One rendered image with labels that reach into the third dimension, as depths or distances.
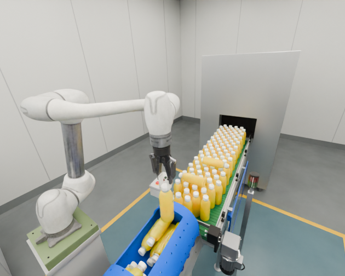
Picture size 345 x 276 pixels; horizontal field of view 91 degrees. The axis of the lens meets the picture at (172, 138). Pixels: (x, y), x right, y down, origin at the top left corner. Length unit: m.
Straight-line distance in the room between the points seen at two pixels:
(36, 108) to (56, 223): 0.66
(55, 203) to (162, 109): 0.84
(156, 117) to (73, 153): 0.69
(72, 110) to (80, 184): 0.59
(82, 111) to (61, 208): 0.63
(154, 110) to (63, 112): 0.40
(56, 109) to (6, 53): 2.43
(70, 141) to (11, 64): 2.24
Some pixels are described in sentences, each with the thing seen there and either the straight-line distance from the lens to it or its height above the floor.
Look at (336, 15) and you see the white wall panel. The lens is 4.74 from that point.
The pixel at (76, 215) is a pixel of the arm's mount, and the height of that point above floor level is 1.05.
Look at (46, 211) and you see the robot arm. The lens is 1.21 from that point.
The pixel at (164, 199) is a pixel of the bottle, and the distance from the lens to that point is 0.85.
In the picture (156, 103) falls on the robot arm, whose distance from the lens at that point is 0.60.
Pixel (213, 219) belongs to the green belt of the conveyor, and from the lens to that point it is 1.42.
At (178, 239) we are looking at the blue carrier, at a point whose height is 1.20.
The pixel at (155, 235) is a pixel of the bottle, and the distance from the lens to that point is 1.05.
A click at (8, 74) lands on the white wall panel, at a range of 3.23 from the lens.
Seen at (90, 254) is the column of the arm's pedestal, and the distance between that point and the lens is 1.45.
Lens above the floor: 1.99
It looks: 25 degrees down
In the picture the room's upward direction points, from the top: 3 degrees counter-clockwise
